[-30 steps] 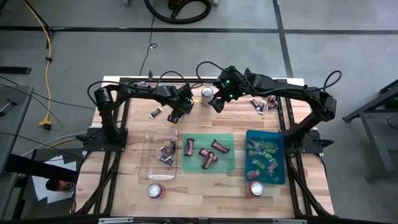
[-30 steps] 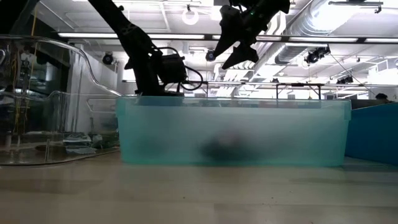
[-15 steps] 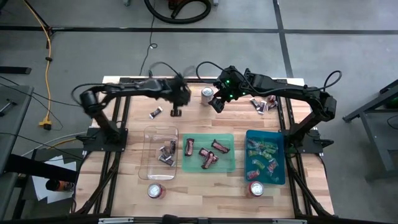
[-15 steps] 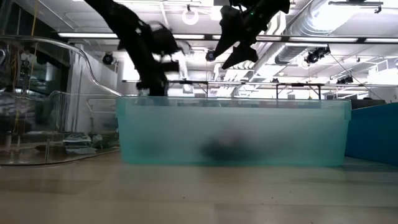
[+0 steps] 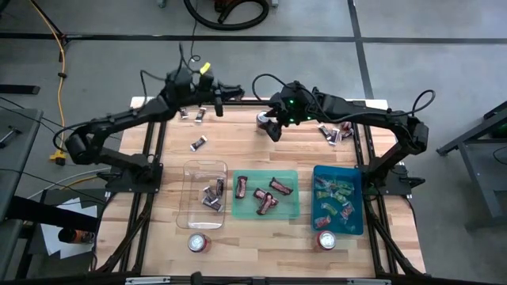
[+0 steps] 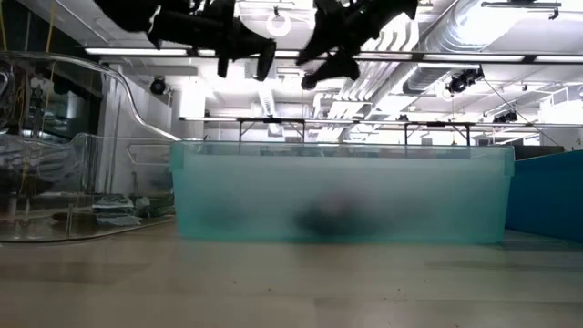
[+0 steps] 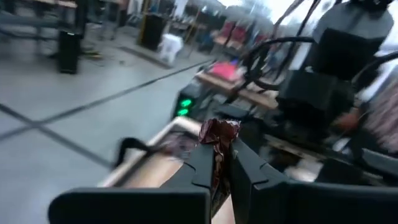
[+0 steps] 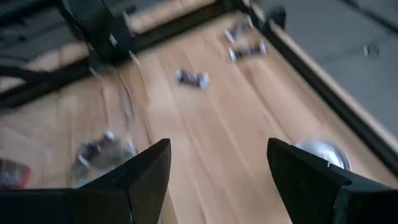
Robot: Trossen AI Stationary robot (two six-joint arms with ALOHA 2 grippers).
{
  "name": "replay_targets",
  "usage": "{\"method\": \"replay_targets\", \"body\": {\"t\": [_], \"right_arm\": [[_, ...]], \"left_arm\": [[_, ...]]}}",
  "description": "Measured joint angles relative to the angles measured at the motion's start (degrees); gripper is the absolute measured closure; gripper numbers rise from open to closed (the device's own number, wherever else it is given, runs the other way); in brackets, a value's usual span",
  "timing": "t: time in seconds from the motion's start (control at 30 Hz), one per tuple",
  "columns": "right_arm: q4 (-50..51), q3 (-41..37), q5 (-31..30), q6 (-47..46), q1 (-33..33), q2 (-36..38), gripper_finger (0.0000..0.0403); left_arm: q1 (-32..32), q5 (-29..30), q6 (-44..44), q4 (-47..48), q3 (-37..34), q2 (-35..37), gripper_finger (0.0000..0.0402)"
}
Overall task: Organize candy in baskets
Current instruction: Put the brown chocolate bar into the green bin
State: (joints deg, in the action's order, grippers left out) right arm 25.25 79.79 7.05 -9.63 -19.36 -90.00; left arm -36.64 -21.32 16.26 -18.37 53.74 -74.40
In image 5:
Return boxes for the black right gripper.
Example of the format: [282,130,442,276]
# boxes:
[261,80,318,143]

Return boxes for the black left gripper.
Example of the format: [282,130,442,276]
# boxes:
[193,80,246,118]

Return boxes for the silver soda can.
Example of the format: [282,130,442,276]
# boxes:
[255,110,273,135]

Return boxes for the green translucent plastic bin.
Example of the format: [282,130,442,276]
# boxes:
[231,169,301,221]

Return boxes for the blue plastic bin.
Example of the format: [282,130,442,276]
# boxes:
[311,164,365,238]

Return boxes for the clear plastic bin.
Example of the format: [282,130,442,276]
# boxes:
[176,158,230,230]

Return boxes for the red soda can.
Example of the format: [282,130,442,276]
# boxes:
[186,232,212,254]
[315,230,337,252]

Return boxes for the black flat floor bar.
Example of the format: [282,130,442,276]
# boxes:
[0,83,41,96]

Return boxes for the orange black spray can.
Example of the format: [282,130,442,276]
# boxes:
[58,228,97,245]

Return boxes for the black metal table stand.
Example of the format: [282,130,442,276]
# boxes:
[435,101,507,233]

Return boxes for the black beam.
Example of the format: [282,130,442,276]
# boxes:
[0,195,101,234]

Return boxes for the small grey hand tool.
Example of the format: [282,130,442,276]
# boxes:
[0,125,23,150]

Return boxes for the grey side table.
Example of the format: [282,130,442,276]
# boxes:
[0,106,44,285]

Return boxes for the white paper sheets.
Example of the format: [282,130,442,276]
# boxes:
[39,196,99,260]

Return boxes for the black aluminium table frame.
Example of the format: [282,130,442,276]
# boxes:
[89,96,427,280]

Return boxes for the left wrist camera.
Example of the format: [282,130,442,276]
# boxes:
[197,71,215,91]

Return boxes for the thick black vacuum hose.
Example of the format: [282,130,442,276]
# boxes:
[182,0,271,32]

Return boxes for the thin black floor cable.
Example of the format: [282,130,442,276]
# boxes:
[189,0,202,64]

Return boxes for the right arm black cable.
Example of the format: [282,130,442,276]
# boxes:
[410,89,436,116]

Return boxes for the grey metal edge bracket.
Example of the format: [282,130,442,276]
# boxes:
[346,278,392,285]
[124,275,171,285]

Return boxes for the yellow extension cord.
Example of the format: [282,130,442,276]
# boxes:
[29,0,98,191]

